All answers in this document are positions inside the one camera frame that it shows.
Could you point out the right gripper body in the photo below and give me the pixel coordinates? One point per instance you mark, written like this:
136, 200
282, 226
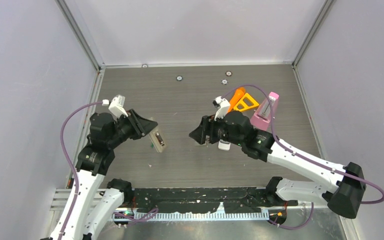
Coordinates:
214, 126

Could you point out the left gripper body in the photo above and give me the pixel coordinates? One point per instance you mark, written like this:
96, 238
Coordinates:
133, 132

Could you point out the white beige remote control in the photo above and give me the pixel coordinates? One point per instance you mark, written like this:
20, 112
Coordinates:
158, 139

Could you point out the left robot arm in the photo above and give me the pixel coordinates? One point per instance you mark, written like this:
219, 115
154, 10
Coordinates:
79, 219

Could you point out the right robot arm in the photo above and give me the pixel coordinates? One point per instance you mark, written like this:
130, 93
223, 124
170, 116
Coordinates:
330, 184

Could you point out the white grey remote control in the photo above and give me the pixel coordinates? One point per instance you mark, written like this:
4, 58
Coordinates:
224, 145

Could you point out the grey poker chip upper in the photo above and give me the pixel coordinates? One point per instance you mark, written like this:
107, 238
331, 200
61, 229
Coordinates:
224, 82

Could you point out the yellow triangle ruler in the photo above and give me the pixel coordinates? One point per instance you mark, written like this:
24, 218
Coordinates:
246, 103

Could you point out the pink metronome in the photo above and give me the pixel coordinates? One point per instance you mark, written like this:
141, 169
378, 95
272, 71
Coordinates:
261, 119

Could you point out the red poker chip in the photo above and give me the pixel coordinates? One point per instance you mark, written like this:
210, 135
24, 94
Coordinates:
228, 73

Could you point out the blue poker chip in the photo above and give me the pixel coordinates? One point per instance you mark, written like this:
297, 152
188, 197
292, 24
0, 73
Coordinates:
179, 78

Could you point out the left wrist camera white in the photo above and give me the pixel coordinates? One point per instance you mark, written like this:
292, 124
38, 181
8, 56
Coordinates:
116, 106

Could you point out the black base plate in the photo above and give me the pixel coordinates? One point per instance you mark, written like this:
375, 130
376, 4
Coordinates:
203, 200

